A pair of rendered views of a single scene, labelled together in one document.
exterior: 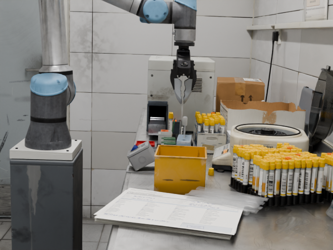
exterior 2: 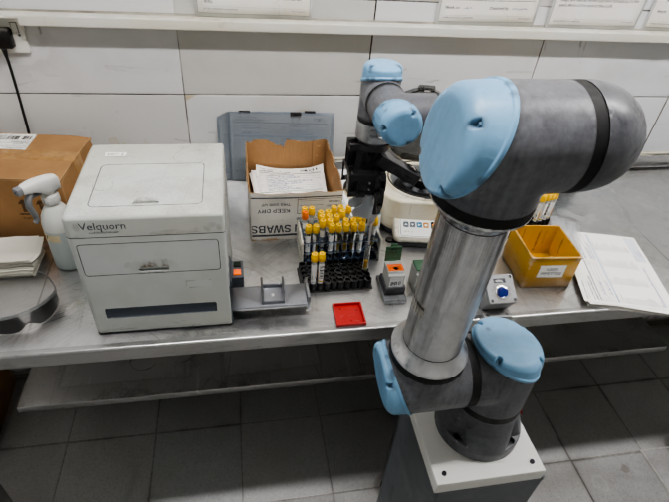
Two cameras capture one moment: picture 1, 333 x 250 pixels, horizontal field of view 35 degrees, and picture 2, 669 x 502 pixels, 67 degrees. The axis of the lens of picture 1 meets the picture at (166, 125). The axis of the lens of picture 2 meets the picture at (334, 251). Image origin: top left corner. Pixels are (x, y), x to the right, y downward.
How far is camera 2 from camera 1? 2.28 m
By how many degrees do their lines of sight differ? 93
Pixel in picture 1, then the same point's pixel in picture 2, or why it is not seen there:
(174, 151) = (524, 250)
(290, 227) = (579, 216)
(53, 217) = not seen: hidden behind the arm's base
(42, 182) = not seen: hidden behind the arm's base
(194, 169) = (559, 242)
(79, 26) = not seen: outside the picture
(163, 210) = (621, 272)
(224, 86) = (67, 178)
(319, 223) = (559, 203)
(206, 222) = (624, 249)
